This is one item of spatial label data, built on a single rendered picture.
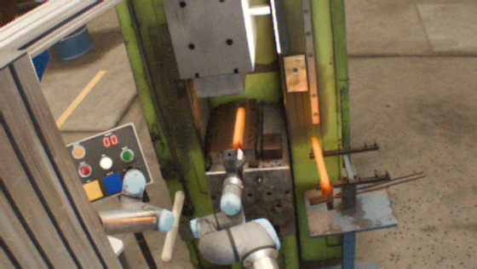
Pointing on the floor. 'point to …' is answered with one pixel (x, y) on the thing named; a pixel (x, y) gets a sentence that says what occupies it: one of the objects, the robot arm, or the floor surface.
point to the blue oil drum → (69, 47)
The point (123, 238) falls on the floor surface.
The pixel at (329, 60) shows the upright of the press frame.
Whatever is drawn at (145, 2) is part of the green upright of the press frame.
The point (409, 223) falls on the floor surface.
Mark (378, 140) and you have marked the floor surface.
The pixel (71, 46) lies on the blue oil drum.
